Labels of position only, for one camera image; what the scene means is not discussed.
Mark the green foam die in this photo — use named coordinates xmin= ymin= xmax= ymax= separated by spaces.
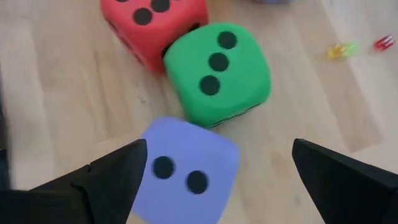
xmin=163 ymin=22 xmax=272 ymax=129

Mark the red foam die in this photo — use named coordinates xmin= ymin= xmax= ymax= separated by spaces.
xmin=99 ymin=0 xmax=209 ymax=75

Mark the small yellow die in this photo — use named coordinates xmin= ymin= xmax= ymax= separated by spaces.
xmin=326 ymin=45 xmax=345 ymax=60

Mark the purple foam die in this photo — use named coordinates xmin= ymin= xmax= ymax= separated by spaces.
xmin=132 ymin=116 xmax=241 ymax=224

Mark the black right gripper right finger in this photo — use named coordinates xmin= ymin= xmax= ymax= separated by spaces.
xmin=291 ymin=138 xmax=398 ymax=224

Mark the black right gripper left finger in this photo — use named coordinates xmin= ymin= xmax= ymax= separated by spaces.
xmin=0 ymin=139 xmax=148 ymax=224

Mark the small green die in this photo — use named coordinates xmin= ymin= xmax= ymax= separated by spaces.
xmin=341 ymin=42 xmax=360 ymax=57

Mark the small red die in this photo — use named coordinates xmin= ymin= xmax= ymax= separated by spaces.
xmin=374 ymin=35 xmax=396 ymax=51

